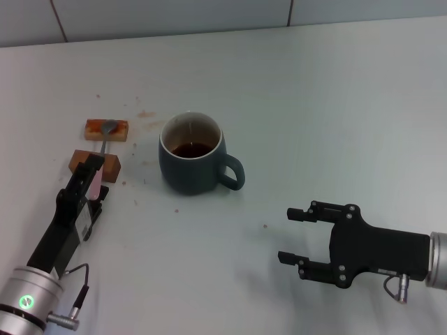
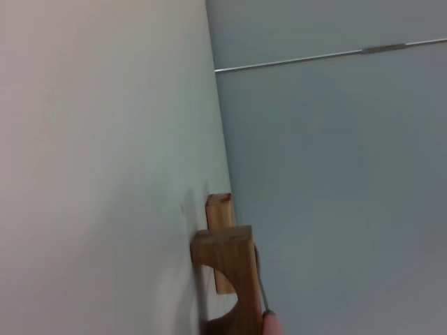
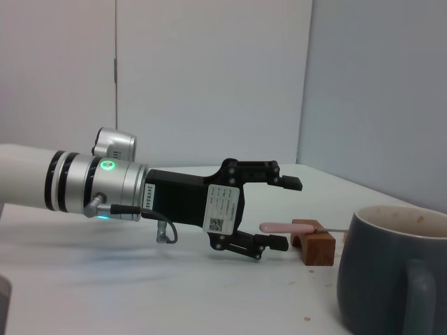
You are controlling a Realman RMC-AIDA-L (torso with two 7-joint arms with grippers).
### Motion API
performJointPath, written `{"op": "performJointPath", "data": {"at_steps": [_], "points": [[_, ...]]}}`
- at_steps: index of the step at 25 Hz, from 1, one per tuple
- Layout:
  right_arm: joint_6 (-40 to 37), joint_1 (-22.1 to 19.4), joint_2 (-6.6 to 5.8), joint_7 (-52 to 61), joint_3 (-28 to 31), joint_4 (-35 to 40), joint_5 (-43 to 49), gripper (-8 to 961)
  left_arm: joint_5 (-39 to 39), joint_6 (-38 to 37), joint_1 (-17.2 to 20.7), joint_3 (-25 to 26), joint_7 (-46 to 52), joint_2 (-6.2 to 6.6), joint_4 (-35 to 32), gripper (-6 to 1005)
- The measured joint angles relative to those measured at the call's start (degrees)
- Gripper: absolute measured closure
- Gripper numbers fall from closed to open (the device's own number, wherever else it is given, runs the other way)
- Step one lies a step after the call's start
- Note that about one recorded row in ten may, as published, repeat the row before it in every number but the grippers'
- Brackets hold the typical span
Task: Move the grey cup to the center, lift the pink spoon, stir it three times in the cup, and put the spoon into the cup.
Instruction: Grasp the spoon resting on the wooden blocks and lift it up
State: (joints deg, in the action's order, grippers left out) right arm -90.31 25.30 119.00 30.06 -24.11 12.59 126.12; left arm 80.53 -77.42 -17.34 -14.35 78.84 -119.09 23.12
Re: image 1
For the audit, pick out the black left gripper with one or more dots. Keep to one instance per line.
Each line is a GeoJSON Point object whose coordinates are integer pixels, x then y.
{"type": "Point", "coordinates": [59, 227]}

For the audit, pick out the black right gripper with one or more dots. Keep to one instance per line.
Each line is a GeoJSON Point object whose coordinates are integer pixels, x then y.
{"type": "Point", "coordinates": [377, 251]}

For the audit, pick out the dark grey ceramic mug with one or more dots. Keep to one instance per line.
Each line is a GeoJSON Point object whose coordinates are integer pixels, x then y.
{"type": "Point", "coordinates": [188, 174]}

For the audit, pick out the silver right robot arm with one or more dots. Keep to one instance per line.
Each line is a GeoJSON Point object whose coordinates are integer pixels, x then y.
{"type": "Point", "coordinates": [438, 261]}

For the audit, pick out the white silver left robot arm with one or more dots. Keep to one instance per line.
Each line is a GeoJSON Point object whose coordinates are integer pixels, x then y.
{"type": "Point", "coordinates": [31, 296]}

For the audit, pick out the brown notched wooden block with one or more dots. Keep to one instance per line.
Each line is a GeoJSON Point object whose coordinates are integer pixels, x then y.
{"type": "Point", "coordinates": [111, 169]}

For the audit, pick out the light stained wooden block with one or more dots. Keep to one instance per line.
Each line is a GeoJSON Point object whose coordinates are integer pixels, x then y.
{"type": "Point", "coordinates": [120, 132]}

